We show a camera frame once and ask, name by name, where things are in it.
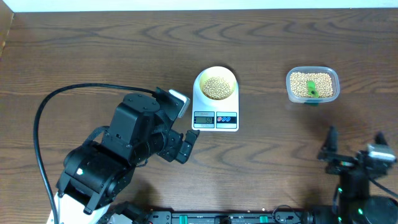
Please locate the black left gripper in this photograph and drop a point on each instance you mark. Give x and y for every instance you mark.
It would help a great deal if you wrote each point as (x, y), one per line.
(171, 138)

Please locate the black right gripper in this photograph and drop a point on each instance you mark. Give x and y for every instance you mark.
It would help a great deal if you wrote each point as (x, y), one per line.
(339, 162)

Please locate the green plastic measuring scoop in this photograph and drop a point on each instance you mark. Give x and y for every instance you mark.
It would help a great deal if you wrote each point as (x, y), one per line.
(312, 90)

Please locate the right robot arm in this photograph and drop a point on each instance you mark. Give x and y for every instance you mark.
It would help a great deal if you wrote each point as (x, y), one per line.
(358, 197)

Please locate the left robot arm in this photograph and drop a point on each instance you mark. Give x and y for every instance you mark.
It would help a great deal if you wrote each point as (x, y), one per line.
(95, 172)

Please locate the white digital kitchen scale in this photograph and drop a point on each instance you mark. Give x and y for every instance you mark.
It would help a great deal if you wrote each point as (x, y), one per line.
(214, 115)

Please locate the soybeans in yellow bowl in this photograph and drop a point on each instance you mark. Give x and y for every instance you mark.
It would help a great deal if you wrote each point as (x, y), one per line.
(217, 88)

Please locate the yellow plastic bowl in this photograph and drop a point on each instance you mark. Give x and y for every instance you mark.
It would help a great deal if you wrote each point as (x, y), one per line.
(218, 71)

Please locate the green tape on container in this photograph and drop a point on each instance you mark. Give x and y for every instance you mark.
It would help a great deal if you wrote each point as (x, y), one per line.
(312, 103)

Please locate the clear container of soybeans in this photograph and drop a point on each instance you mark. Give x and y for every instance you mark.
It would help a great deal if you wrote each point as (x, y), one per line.
(325, 78)

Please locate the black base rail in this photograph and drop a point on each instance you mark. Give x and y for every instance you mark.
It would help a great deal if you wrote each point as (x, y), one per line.
(128, 213)

